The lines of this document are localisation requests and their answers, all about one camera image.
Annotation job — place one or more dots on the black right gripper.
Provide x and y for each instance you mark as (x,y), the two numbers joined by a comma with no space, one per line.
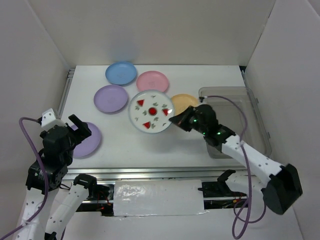
(181,120)

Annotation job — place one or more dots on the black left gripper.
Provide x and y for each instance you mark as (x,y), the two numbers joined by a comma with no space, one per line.
(83,128)

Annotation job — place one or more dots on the lilac plastic plate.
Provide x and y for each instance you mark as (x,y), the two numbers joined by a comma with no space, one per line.
(90,144)
(110,99)

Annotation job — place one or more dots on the white watermelon pattern plate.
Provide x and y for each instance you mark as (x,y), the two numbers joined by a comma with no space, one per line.
(150,110)

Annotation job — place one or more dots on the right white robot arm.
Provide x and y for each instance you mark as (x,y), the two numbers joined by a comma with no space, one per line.
(282,182)

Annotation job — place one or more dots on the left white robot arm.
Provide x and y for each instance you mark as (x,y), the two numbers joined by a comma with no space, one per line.
(45,177)

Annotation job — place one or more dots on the clear plastic bin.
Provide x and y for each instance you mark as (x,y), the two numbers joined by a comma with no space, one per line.
(236,108)

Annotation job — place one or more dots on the orange plastic plate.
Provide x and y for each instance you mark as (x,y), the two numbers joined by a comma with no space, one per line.
(182,101)

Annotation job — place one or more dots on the pink plastic plate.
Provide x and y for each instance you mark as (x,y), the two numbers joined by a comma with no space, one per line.
(152,80)

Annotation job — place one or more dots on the blue plastic plate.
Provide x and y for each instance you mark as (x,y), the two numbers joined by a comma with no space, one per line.
(121,73)

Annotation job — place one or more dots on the white foam cover panel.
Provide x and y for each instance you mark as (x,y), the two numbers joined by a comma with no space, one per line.
(158,198)

